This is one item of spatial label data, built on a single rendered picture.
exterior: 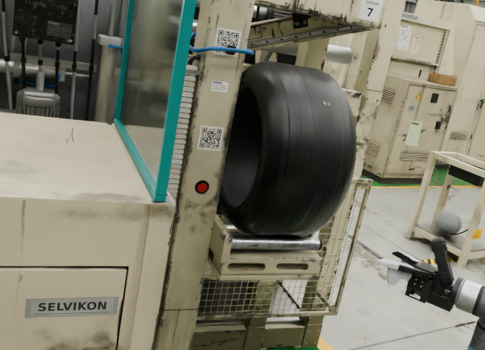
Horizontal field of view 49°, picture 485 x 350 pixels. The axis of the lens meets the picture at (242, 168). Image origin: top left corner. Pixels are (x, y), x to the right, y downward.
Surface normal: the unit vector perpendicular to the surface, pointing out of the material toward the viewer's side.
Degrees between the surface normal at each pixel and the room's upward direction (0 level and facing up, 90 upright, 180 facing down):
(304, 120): 57
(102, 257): 90
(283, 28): 90
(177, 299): 90
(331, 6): 90
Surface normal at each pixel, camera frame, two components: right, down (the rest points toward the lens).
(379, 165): -0.85, -0.01
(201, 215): 0.34, 0.32
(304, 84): 0.32, -0.65
